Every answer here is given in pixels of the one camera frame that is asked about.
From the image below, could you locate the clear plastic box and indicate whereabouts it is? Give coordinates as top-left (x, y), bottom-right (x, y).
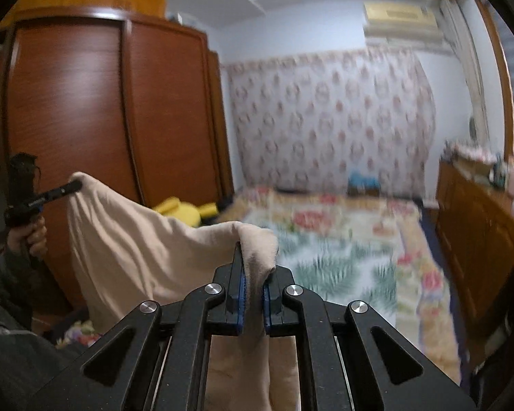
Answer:
top-left (171, 12), bottom-right (202, 27)

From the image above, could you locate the beige air conditioner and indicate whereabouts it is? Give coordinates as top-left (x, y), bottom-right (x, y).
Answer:
top-left (363, 1), bottom-right (444, 50)

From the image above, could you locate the person's left hand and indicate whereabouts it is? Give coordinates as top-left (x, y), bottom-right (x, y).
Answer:
top-left (9, 216), bottom-right (48, 266)

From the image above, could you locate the circle patterned sheer curtain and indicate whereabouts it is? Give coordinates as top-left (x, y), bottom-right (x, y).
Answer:
top-left (220, 47), bottom-right (438, 200)

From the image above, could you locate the tied beige window curtain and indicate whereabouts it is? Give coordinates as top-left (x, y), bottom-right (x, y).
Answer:
top-left (439, 0), bottom-right (491, 142)

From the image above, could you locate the blue cloth bundle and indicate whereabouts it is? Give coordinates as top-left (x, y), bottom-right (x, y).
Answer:
top-left (347, 171), bottom-right (380, 191)

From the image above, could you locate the person's left forearm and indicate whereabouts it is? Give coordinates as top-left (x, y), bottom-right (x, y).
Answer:
top-left (0, 242), bottom-right (67, 324)

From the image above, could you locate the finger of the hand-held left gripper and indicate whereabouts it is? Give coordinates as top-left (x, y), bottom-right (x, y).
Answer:
top-left (36, 181), bottom-right (83, 203)

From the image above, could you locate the wooden window frame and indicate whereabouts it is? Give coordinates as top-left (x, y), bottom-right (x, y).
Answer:
top-left (471, 0), bottom-right (514, 159)

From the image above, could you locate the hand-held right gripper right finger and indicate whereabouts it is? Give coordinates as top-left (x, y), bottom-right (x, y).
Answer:
top-left (263, 267), bottom-right (476, 411)

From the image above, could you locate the bed with dark blue sheet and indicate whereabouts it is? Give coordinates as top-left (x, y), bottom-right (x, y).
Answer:
top-left (415, 203), bottom-right (446, 262)

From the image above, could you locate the brown wooden wardrobe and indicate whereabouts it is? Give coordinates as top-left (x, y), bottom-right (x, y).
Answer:
top-left (0, 6), bottom-right (236, 309)

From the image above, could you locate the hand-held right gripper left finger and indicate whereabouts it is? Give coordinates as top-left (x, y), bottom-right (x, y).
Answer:
top-left (26, 242), bottom-right (245, 411)

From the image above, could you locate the cardboard box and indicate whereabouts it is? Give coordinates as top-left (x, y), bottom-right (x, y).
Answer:
top-left (454, 156), bottom-right (495, 179)

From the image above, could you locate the yellow plush toy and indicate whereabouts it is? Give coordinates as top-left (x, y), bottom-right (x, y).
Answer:
top-left (152, 197), bottom-right (219, 227)

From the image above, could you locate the floral blanket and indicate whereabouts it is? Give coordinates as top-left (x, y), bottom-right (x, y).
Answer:
top-left (53, 186), bottom-right (465, 384)

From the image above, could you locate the wooden sideboard cabinet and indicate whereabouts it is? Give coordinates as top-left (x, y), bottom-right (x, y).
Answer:
top-left (435, 158), bottom-right (514, 343)

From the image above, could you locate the pink printed t-shirt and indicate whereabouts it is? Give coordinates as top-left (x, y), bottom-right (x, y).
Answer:
top-left (66, 172), bottom-right (301, 411)

